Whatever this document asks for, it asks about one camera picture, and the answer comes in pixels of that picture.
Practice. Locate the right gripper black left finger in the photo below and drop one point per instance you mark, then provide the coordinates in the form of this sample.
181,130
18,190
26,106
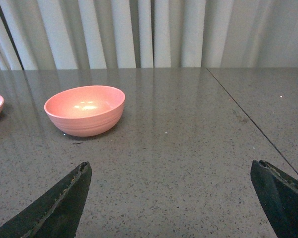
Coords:
55,214

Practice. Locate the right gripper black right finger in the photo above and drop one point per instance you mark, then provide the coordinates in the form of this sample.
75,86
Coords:
278,195

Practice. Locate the pink bowl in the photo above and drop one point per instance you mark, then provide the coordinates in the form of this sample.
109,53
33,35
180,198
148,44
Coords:
86,111

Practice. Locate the white pleated curtain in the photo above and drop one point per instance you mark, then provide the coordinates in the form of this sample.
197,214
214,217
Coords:
98,34

